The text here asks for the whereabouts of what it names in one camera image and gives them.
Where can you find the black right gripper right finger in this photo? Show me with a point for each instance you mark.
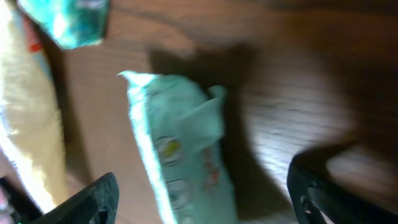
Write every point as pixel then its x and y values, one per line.
pixel 314 197

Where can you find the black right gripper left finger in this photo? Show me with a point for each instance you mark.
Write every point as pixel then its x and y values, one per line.
pixel 97 203

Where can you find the cream wipes pack blue edges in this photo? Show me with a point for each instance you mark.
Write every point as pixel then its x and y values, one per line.
pixel 31 121

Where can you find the green soft wipes pack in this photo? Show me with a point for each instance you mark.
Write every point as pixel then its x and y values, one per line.
pixel 178 128

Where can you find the teal white Kleenex tissue pack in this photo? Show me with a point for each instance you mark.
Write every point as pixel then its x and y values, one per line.
pixel 69 23

